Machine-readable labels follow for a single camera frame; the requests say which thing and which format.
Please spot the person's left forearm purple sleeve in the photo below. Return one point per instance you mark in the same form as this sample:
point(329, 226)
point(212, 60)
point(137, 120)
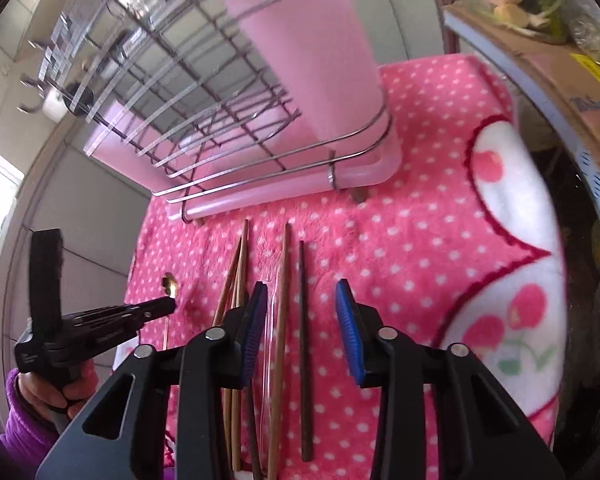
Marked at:
point(25, 440)

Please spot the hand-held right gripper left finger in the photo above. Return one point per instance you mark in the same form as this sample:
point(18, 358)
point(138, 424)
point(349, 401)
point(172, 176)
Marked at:
point(256, 325)

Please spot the pink polka dot blanket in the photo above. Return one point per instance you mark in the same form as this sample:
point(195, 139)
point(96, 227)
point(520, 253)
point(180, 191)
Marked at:
point(405, 240)

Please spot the cardboard box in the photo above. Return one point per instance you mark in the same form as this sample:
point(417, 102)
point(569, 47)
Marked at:
point(530, 60)

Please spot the pink plastic drip tray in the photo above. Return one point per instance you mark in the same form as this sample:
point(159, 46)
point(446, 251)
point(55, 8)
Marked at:
point(280, 190)

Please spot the dark brown chopstick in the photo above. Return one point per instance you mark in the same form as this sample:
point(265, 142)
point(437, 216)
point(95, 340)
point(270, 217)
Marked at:
point(305, 360)
point(252, 435)

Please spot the pink plastic utensil holder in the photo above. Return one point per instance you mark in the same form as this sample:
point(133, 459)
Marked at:
point(315, 50)

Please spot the gold metal spoon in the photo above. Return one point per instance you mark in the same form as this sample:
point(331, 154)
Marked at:
point(169, 283)

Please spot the person's left hand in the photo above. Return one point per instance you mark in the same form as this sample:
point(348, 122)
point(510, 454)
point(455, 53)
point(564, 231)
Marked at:
point(50, 395)

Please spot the clear plastic utensil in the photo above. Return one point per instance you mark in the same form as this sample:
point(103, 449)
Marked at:
point(266, 400)

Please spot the green leafy vegetables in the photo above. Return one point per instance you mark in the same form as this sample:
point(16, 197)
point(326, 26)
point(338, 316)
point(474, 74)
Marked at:
point(550, 10)

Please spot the light wooden chopstick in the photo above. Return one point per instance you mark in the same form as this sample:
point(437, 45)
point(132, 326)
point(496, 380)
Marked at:
point(227, 425)
point(228, 285)
point(244, 260)

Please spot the brown wooden chopstick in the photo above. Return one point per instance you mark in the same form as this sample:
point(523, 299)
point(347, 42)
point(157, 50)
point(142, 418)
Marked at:
point(281, 335)

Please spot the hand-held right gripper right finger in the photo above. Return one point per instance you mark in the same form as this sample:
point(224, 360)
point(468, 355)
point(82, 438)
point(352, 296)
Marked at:
point(349, 330)

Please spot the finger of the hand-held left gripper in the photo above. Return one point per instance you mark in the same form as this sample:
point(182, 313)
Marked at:
point(120, 320)

